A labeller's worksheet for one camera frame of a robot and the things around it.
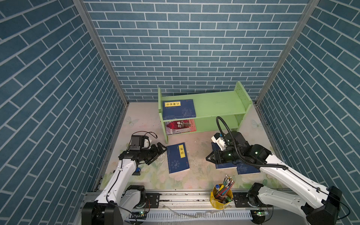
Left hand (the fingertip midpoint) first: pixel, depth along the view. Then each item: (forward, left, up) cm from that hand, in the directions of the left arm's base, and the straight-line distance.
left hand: (163, 151), depth 81 cm
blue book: (0, -8, -10) cm, 13 cm away
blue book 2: (+17, -8, +18) cm, 26 cm away
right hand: (-8, -24, +9) cm, 26 cm away
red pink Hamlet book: (+16, -10, +3) cm, 19 cm away
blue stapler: (-8, +16, -9) cm, 20 cm away
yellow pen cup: (-24, -30, -1) cm, 38 cm away
